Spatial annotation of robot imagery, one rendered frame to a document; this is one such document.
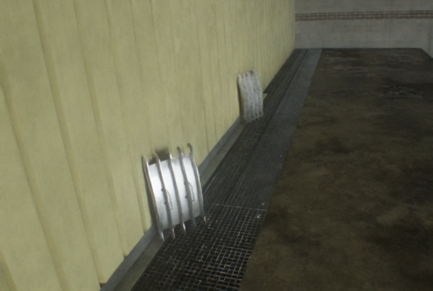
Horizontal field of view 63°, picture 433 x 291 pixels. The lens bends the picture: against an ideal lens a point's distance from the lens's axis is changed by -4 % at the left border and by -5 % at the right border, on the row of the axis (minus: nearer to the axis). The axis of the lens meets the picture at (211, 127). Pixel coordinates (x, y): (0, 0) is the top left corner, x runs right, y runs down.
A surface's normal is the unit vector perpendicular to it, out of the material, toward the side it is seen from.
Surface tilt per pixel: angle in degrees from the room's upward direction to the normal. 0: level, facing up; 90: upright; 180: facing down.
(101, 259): 90
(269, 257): 0
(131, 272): 0
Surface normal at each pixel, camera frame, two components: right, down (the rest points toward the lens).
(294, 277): -0.07, -0.93
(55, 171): 0.94, 0.05
